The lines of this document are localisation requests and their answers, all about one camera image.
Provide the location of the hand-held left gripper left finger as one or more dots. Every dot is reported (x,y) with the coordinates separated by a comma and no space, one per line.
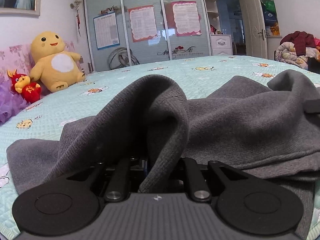
(120,172)

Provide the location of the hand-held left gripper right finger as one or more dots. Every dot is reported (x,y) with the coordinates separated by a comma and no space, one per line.
(192,177)

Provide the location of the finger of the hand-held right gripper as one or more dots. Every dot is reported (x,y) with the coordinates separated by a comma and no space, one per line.
(313,106)

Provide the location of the grey sweater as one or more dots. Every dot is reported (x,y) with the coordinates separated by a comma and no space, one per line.
(225,125)

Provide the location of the pile of clothes and quilt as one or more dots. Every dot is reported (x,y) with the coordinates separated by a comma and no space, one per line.
(290,55)

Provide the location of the pink garment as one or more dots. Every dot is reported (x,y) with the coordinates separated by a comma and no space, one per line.
(317,42)

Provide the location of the dark red garment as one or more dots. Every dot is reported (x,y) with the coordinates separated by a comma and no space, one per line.
(301,41)

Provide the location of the light green printed bedspread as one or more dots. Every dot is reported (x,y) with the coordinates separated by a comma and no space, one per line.
(75,105)

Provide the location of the orange packets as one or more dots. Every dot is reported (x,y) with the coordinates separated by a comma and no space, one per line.
(273,30)

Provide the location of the blue bag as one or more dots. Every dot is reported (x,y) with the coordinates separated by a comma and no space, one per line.
(271,18)

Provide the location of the white door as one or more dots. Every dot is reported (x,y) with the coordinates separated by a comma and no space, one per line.
(252,25)

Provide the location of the green plastic bag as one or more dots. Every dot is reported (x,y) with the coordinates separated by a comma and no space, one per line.
(270,6)

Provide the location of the white drawer cabinet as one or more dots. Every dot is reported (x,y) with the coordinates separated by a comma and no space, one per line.
(221,44)

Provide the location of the red plush toy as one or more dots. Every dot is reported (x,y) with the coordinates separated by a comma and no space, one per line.
(30,91)

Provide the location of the sliding door wardrobe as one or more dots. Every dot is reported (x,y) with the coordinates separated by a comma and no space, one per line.
(150,52)

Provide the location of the yellow plush toy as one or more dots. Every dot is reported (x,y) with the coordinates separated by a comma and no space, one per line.
(58,65)

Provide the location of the purple fluffy cushion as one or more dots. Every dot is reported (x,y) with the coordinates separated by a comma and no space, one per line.
(10,105)

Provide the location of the white corner shelf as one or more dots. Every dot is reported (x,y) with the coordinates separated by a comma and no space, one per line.
(212,12)

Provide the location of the blue-bordered paper poster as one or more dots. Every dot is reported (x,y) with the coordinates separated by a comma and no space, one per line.
(106,31)

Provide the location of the orange-bordered paper poster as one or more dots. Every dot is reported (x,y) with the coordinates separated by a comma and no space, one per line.
(143,23)

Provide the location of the red knot ornament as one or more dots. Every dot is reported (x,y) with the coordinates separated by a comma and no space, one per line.
(78,23)

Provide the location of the pink-bordered paper poster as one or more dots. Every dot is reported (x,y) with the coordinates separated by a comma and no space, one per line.
(186,18)

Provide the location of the wall lamp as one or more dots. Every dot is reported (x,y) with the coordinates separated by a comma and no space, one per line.
(76,2)

